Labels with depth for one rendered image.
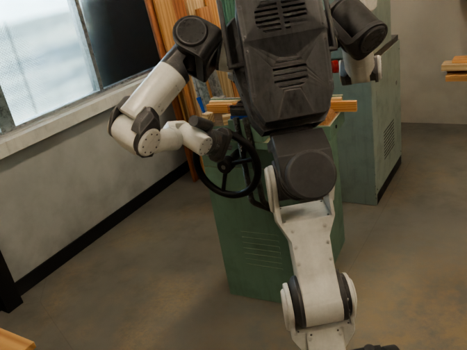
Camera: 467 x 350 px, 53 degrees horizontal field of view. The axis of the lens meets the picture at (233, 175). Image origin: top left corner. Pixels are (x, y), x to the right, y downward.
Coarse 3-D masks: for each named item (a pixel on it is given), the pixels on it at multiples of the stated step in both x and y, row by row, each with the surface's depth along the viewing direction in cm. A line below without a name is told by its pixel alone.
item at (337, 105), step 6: (336, 102) 184; (342, 102) 183; (348, 102) 182; (354, 102) 181; (210, 108) 211; (216, 108) 210; (222, 108) 208; (330, 108) 187; (336, 108) 185; (342, 108) 184; (348, 108) 183; (354, 108) 182
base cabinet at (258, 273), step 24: (336, 144) 236; (216, 168) 205; (240, 168) 199; (336, 168) 239; (264, 192) 200; (336, 192) 241; (216, 216) 217; (240, 216) 211; (264, 216) 205; (336, 216) 243; (240, 240) 217; (264, 240) 211; (336, 240) 245; (240, 264) 224; (264, 264) 217; (288, 264) 211; (240, 288) 232; (264, 288) 225
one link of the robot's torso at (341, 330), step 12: (348, 276) 130; (288, 288) 129; (288, 300) 127; (288, 312) 127; (288, 324) 132; (324, 324) 134; (336, 324) 133; (348, 324) 133; (300, 336) 133; (312, 336) 132; (324, 336) 132; (336, 336) 132; (348, 336) 135; (300, 348) 135; (312, 348) 132; (324, 348) 132; (336, 348) 132
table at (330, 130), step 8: (216, 120) 202; (336, 120) 181; (344, 120) 191; (216, 128) 196; (328, 128) 174; (336, 128) 181; (328, 136) 175; (232, 144) 184; (256, 144) 179; (264, 144) 178
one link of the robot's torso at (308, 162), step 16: (320, 128) 116; (272, 144) 116; (288, 144) 113; (304, 144) 112; (320, 144) 112; (288, 160) 110; (304, 160) 105; (320, 160) 105; (288, 176) 105; (304, 176) 105; (320, 176) 105; (336, 176) 106; (288, 192) 118; (304, 192) 105; (320, 192) 105
